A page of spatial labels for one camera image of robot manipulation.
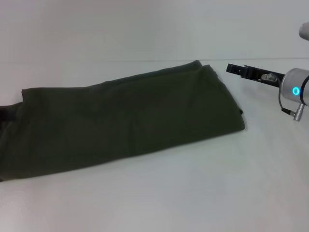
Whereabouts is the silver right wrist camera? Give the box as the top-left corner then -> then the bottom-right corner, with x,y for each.
298,21 -> 309,41

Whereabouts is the black cable with silver plug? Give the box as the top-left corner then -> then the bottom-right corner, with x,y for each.
261,73 -> 303,123

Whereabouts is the dark green FREE t-shirt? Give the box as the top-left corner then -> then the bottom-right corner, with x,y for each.
0,59 -> 246,183

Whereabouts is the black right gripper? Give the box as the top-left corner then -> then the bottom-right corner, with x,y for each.
225,63 -> 286,87

